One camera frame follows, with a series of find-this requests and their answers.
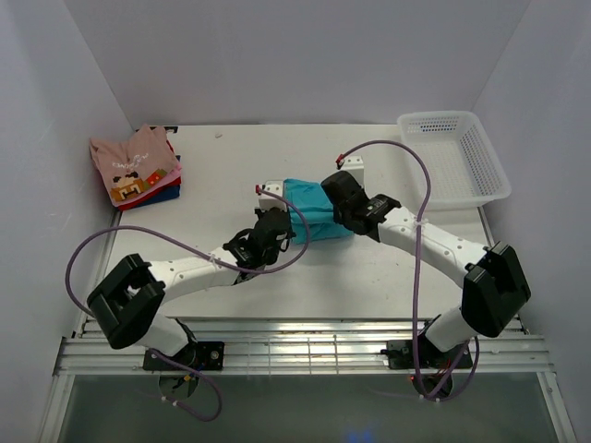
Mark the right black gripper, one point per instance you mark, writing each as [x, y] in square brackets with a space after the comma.
[336, 214]

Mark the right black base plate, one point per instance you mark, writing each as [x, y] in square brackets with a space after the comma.
[400, 355]

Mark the pink folded t-shirt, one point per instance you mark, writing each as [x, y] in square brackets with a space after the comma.
[161, 177]

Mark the aluminium rail frame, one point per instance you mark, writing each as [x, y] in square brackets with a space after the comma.
[306, 380]

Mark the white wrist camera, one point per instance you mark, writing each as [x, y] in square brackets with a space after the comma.
[270, 195]
[354, 165]

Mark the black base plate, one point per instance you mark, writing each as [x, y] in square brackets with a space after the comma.
[200, 355]
[400, 355]

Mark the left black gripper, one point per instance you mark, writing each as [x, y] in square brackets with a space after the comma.
[289, 233]

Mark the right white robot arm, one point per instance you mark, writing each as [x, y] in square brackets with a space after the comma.
[492, 281]

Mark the white plastic basket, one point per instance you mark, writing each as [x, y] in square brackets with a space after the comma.
[464, 169]

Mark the teal t-shirt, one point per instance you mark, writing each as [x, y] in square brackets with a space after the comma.
[314, 204]

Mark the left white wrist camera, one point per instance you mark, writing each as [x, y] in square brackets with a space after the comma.
[270, 195]

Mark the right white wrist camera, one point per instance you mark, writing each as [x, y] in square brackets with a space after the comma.
[354, 165]

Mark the beige folded t-shirt with print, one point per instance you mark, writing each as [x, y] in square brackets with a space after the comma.
[124, 165]

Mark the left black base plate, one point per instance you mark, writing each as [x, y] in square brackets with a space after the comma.
[200, 355]

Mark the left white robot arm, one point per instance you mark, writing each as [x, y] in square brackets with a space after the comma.
[126, 302]

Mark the blue folded t-shirt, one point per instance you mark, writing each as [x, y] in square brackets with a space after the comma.
[159, 195]

